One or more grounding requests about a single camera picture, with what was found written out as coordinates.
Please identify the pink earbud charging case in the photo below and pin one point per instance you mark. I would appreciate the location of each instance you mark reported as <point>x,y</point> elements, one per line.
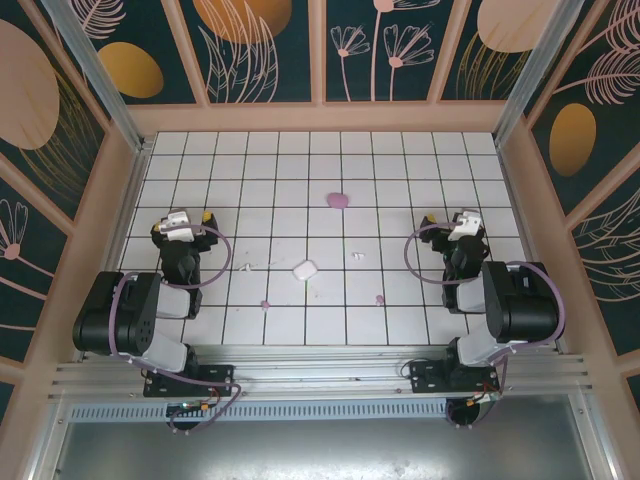
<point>337,201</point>

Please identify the white earbud charging case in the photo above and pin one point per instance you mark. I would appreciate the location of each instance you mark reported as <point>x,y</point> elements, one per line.
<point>305,270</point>

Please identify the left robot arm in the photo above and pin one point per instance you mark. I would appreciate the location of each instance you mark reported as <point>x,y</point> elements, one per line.
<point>100,315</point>

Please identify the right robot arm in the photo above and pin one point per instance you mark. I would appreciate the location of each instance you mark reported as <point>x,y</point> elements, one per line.
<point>525,310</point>

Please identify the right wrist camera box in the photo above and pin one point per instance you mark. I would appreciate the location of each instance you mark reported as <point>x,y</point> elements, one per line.
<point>462,231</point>

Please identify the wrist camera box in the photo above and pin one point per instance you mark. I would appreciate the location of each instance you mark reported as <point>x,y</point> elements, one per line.
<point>462,231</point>
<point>179,231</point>

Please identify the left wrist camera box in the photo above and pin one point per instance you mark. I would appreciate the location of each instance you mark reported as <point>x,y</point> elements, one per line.
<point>179,231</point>

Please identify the aluminium frame post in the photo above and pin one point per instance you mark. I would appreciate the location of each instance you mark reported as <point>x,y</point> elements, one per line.
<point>105,85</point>
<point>532,75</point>

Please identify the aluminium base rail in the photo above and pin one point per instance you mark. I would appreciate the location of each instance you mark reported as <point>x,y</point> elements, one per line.
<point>320,370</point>

